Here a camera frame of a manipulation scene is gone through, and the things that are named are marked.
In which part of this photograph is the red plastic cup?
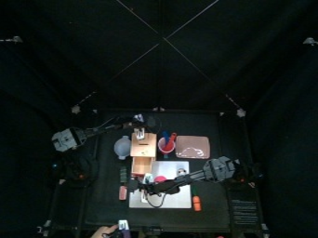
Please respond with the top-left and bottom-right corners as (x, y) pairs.
(157, 137), (178, 155)

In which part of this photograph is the grey plastic bowl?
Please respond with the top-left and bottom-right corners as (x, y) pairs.
(114, 135), (133, 161)

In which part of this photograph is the orange toy carrot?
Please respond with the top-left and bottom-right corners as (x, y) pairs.
(191, 184), (204, 213)

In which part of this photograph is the white plastic cutting board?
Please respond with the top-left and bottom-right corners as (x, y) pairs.
(129, 160), (194, 209)

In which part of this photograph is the green striped toy box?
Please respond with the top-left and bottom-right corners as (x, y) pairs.
(119, 166), (130, 183)

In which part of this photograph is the red and white utensil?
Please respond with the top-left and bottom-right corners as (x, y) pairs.
(167, 132), (179, 149)

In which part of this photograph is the small white and purple device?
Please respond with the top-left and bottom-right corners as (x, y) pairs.
(117, 219), (133, 238)

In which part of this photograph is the wooden drawer cabinet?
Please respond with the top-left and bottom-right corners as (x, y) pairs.
(130, 132), (159, 158)

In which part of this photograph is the person's bare hand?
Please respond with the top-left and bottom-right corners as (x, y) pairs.
(91, 225), (121, 238)

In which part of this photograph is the thin diagonal brace wire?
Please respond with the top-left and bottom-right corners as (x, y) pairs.
(77, 0), (221, 108)
(115, 0), (244, 110)

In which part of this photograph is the red-front wooden drawer with knob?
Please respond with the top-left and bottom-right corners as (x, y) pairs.
(131, 156), (157, 180)

